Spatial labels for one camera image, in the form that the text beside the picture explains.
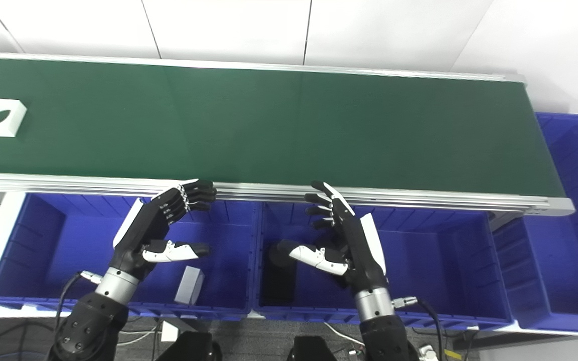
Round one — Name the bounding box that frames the left black robot leg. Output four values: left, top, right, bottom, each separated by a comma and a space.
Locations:
155, 331, 222, 361

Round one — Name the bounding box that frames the blue plastic bin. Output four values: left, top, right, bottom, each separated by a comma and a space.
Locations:
492, 113, 578, 335
0, 192, 259, 321
251, 201, 514, 331

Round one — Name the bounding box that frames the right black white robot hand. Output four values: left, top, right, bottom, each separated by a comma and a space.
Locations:
276, 180, 390, 296

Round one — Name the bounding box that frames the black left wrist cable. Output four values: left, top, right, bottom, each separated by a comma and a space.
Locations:
54, 271, 104, 331

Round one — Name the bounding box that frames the white floor cable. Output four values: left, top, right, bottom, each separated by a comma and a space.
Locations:
117, 325, 163, 346
323, 322, 366, 347

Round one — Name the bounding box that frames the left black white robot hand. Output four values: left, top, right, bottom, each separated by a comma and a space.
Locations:
111, 179, 218, 281

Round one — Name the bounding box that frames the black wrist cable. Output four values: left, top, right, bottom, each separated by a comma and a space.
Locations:
54, 271, 104, 331
393, 296, 444, 361

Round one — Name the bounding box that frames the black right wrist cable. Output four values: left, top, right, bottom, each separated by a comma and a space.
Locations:
393, 296, 444, 361

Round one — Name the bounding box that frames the black part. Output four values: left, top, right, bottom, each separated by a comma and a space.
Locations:
260, 248, 299, 307

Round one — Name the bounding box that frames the green conveyor belt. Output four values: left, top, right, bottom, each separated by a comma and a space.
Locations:
0, 50, 576, 217
0, 57, 566, 198

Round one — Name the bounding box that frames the white rectangular block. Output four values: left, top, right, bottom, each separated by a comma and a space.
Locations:
174, 266, 205, 305

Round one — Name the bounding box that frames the black robot leg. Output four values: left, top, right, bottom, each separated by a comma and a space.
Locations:
287, 336, 344, 361
155, 331, 222, 361

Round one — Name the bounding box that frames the right black robot leg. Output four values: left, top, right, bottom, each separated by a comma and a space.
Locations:
287, 336, 344, 361

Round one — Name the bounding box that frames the white power adapter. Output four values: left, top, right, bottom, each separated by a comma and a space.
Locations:
161, 321, 180, 343

